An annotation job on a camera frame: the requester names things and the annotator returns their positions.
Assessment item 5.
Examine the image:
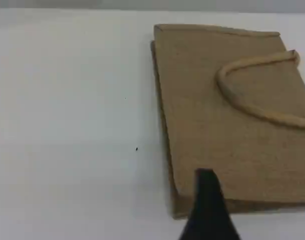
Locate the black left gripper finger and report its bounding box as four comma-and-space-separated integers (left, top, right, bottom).
176, 168, 242, 240

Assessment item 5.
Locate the brown jute tote bag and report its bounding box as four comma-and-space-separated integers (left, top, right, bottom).
149, 23, 305, 221

